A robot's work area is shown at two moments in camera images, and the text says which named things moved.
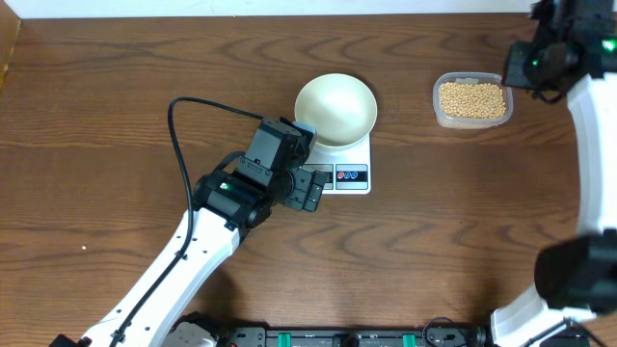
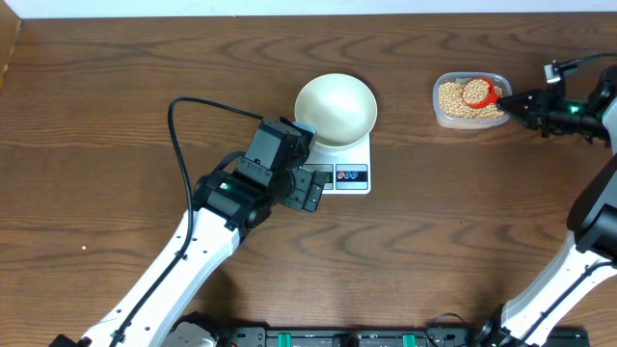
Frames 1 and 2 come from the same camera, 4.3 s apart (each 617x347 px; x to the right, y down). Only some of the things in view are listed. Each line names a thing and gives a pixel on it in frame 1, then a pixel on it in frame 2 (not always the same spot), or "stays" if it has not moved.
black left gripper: [306, 189] stays
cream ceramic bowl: [342, 108] stays
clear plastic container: [465, 100] stays
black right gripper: [511, 76] to [538, 112]
